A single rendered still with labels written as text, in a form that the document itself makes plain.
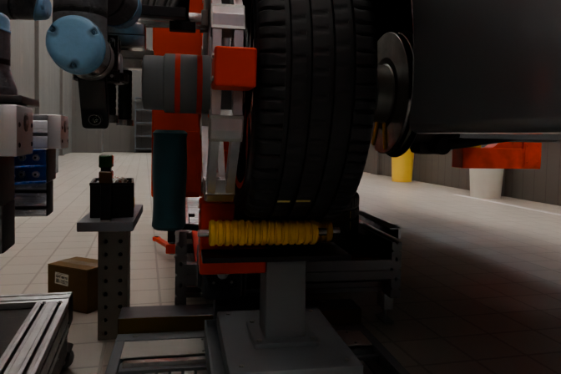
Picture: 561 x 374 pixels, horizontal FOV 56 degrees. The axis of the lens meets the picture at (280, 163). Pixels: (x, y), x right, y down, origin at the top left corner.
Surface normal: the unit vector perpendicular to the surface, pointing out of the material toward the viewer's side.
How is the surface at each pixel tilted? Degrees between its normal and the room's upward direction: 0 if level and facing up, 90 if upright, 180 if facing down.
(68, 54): 89
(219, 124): 90
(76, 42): 90
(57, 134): 90
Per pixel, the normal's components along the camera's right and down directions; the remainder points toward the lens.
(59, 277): -0.40, 0.04
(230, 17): 0.18, 0.05
